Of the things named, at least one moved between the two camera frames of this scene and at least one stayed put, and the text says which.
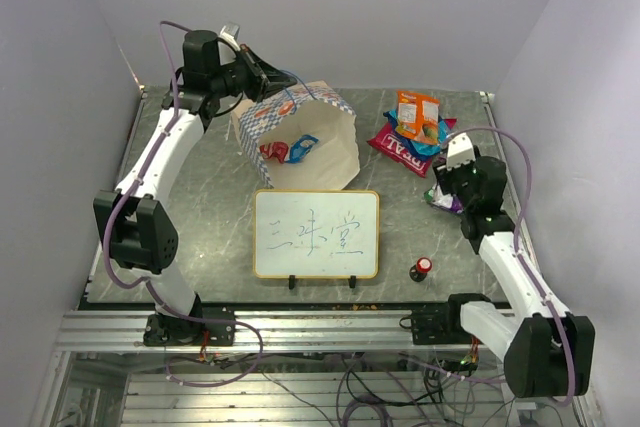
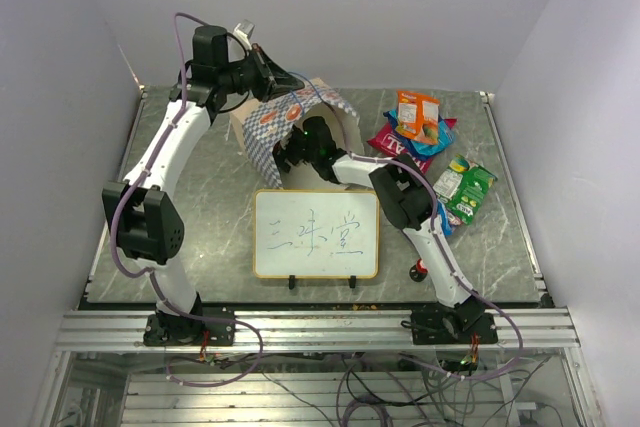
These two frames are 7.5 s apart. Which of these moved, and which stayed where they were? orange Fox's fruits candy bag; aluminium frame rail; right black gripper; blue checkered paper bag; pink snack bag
Moved: right black gripper
Stayed: orange Fox's fruits candy bag; aluminium frame rail; blue checkered paper bag; pink snack bag
